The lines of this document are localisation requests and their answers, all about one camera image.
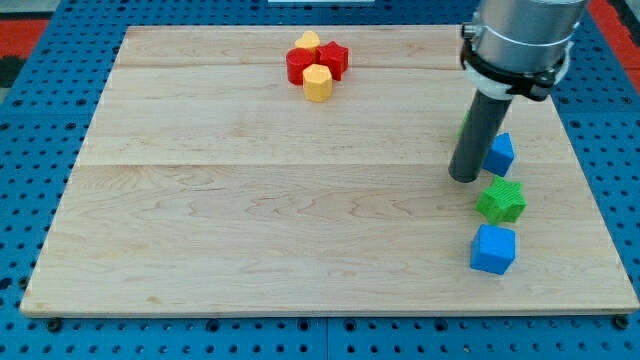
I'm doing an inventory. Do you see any blue triangle block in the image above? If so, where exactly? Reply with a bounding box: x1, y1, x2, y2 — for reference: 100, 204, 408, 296
482, 133, 515, 177

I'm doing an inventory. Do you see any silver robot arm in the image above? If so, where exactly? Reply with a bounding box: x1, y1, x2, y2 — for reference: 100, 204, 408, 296
460, 0, 588, 101

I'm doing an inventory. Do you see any green circle block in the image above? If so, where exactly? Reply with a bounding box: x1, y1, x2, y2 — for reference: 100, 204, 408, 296
457, 111, 470, 138

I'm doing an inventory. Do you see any yellow hexagon block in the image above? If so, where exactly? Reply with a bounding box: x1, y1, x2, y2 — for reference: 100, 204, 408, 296
302, 64, 333, 103

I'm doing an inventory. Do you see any light wooden board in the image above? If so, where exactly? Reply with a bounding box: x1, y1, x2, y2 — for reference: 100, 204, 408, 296
21, 25, 639, 318

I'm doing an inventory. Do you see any red cylinder block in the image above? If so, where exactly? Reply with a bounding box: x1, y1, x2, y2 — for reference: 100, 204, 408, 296
285, 48, 315, 85

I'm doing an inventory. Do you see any red star block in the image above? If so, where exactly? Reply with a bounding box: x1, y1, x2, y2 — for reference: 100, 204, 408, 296
316, 41, 350, 81

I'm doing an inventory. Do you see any yellow heart block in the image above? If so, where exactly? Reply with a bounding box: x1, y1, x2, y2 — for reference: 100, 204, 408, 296
294, 31, 321, 53

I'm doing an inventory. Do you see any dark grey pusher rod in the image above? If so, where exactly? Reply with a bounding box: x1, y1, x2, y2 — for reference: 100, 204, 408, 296
448, 90, 512, 183

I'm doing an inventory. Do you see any green star block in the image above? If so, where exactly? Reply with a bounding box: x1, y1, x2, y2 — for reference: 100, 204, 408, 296
475, 176, 527, 225

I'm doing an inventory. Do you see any blue cube block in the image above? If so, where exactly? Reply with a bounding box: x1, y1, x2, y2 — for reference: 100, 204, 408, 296
470, 224, 516, 275

